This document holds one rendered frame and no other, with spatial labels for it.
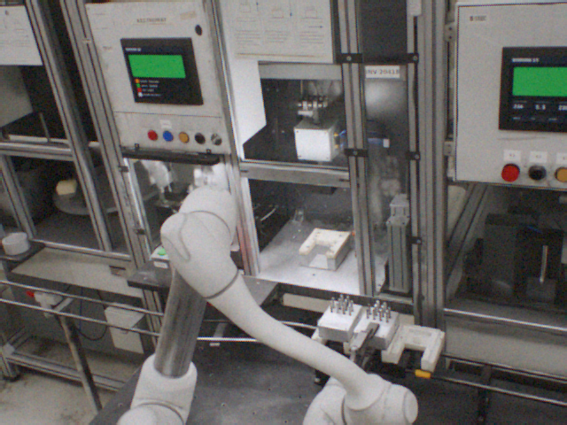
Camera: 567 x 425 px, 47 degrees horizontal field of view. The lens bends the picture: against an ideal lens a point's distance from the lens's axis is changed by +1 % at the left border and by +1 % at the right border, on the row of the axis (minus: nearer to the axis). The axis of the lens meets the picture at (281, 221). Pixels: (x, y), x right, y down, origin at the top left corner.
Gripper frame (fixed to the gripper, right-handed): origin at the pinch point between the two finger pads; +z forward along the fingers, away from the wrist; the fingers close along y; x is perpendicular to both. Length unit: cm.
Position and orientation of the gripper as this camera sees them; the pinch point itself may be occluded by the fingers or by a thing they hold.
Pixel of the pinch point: (371, 337)
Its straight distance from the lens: 193.6
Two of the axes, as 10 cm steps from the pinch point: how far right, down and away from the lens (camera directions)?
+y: -1.2, -8.8, -4.7
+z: 4.4, -4.7, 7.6
